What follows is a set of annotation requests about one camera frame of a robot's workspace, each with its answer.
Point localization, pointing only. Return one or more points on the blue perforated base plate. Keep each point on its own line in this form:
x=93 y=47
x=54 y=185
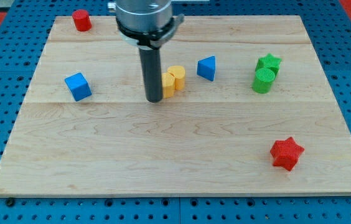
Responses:
x=22 y=37

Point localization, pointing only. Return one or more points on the blue cube block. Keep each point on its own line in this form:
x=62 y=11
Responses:
x=78 y=86

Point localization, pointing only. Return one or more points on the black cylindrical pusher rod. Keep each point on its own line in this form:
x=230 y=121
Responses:
x=152 y=76

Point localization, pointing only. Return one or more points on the blue triangle block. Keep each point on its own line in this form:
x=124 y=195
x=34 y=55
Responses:
x=206 y=68

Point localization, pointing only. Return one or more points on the green star block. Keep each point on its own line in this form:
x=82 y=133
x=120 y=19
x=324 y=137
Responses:
x=269 y=61

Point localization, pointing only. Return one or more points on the yellow heart block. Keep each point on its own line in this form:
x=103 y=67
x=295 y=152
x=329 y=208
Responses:
x=173 y=79

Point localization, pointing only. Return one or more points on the red cylinder block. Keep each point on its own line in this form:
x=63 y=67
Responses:
x=81 y=20

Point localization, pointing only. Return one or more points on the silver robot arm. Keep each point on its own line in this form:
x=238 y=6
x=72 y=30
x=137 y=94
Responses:
x=147 y=25

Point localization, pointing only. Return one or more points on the wooden board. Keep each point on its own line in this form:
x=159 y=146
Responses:
x=211 y=139

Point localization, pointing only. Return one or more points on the green cylinder block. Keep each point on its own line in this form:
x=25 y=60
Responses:
x=264 y=78

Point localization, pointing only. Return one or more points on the red star block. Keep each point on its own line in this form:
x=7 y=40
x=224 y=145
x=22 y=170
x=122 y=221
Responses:
x=286 y=153

